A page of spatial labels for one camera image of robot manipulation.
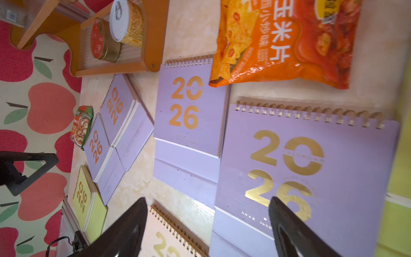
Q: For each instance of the red flat tin can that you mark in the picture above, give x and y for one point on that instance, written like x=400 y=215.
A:
x=103 y=46

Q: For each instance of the orange snack bag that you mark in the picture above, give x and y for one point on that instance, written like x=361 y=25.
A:
x=286 y=39

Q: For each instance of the pink 2026 calendar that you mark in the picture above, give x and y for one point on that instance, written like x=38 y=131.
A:
x=163 y=238

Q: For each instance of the yellow-green calendar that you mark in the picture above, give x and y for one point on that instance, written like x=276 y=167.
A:
x=395 y=231
x=88 y=205

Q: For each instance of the yellow-green calendar right back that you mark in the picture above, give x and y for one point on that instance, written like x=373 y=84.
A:
x=395 y=231

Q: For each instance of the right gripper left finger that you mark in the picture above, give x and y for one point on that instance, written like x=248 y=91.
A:
x=124 y=237

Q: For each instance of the green red food packet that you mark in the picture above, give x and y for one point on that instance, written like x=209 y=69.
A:
x=82 y=125

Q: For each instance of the purple calendar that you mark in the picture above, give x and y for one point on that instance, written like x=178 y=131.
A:
x=103 y=160
x=331 y=168
x=127 y=123
x=189 y=128

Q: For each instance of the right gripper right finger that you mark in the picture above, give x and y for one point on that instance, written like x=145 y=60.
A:
x=293 y=238

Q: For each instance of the yellow-green calendar left front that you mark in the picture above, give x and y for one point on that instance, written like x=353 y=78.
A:
x=88 y=205

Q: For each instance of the white lid yellow can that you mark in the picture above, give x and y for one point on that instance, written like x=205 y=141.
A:
x=126 y=23

